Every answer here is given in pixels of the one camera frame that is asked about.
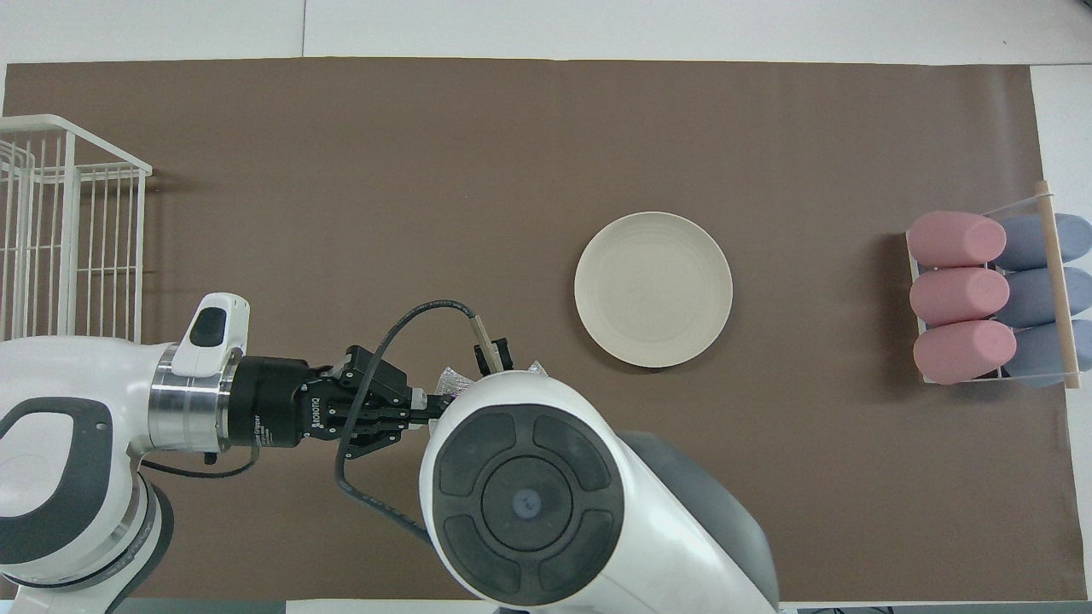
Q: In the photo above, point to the brown table mat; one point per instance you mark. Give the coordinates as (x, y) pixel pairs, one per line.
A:
(384, 213)

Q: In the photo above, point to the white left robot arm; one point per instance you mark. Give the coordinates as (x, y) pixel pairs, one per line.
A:
(68, 443)

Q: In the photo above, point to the blue plastic cup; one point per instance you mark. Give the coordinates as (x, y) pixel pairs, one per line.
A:
(1032, 298)
(1028, 241)
(1036, 351)

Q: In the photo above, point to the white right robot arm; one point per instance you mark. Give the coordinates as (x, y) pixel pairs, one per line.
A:
(529, 503)

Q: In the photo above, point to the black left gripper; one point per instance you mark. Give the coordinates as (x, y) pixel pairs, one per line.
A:
(273, 405)

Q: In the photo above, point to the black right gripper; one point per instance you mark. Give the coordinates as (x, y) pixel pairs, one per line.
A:
(503, 354)

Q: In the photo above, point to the cream round plate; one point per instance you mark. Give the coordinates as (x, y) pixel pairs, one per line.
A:
(653, 290)

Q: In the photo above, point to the silver foil pouch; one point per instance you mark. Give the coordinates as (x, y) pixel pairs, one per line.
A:
(456, 384)

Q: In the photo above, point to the pink plastic cup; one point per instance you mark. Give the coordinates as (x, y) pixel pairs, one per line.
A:
(960, 297)
(964, 351)
(955, 239)

